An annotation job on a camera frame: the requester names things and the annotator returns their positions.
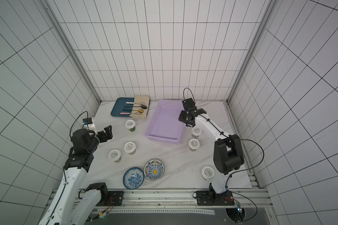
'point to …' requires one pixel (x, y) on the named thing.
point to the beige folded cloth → (144, 99)
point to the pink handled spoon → (125, 113)
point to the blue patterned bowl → (133, 178)
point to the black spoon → (142, 106)
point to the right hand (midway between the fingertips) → (177, 117)
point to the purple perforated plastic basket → (164, 125)
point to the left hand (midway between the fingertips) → (103, 130)
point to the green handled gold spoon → (140, 110)
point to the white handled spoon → (130, 102)
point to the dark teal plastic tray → (119, 106)
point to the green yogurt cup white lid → (130, 124)
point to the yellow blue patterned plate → (154, 169)
